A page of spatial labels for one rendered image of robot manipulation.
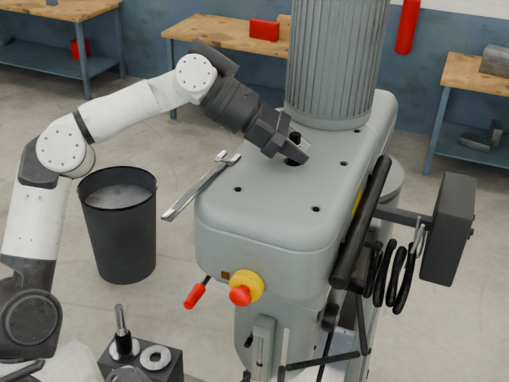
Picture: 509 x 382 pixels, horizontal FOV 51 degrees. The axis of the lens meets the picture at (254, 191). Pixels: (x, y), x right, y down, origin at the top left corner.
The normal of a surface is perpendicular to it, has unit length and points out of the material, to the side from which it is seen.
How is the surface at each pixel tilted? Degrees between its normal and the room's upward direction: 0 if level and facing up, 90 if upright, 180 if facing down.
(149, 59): 90
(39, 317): 63
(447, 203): 0
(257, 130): 90
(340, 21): 90
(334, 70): 90
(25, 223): 52
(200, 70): 59
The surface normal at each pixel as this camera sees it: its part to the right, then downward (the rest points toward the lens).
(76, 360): 0.87, -0.41
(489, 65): -0.55, 0.44
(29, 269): 0.59, 0.01
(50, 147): 0.15, -0.07
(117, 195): 0.04, -0.83
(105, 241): -0.26, 0.58
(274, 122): 0.53, -0.66
